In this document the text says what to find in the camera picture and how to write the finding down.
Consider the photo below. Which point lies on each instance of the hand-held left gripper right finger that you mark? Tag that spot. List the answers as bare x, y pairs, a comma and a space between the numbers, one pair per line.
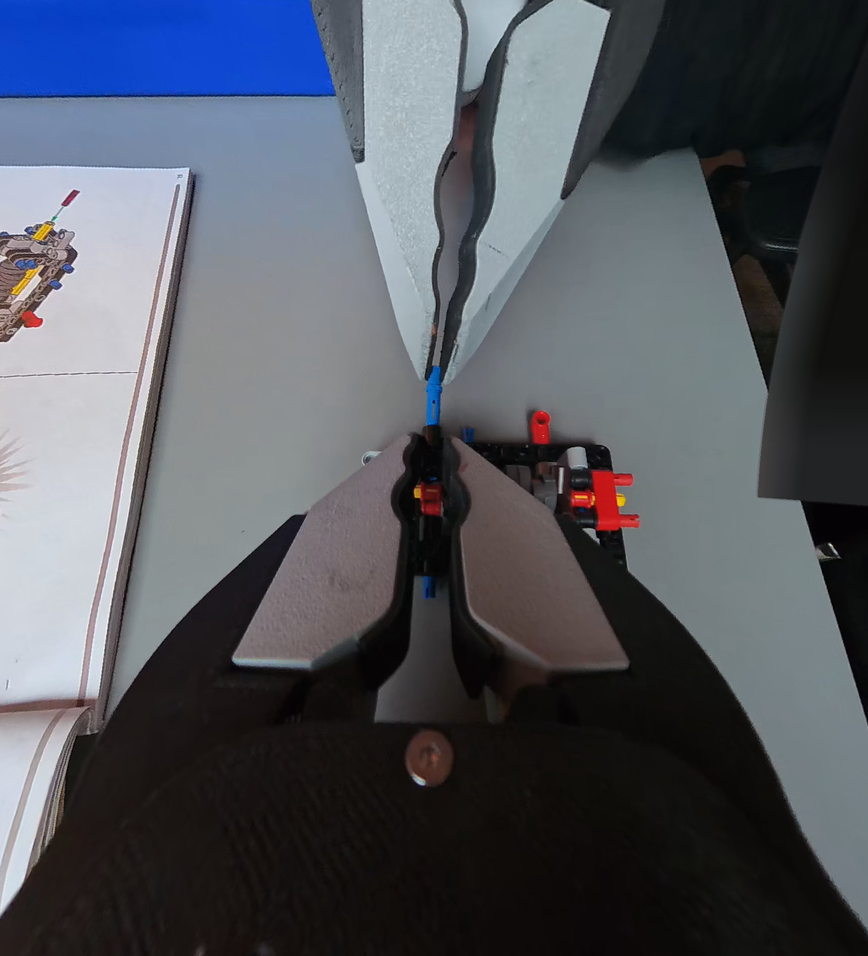
523, 575

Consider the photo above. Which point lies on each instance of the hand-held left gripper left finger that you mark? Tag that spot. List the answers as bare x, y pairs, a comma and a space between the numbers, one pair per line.
329, 567

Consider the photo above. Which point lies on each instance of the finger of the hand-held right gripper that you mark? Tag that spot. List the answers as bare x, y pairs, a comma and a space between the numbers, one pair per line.
531, 164
404, 187

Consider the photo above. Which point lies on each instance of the black lego frame assembly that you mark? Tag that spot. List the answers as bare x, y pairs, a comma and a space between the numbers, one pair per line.
583, 485

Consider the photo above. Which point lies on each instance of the blue lego pin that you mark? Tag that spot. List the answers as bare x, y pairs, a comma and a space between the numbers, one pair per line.
433, 396

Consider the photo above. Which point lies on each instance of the person's right forearm black sleeve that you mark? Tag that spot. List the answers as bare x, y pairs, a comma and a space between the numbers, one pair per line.
732, 75

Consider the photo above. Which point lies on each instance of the lego instruction booklet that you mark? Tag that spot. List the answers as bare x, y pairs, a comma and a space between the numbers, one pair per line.
53, 463

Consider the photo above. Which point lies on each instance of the stack of blue plastic crates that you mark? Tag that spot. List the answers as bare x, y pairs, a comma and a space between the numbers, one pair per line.
142, 45

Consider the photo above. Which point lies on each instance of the black office chair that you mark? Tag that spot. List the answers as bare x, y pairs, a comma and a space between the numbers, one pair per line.
844, 299

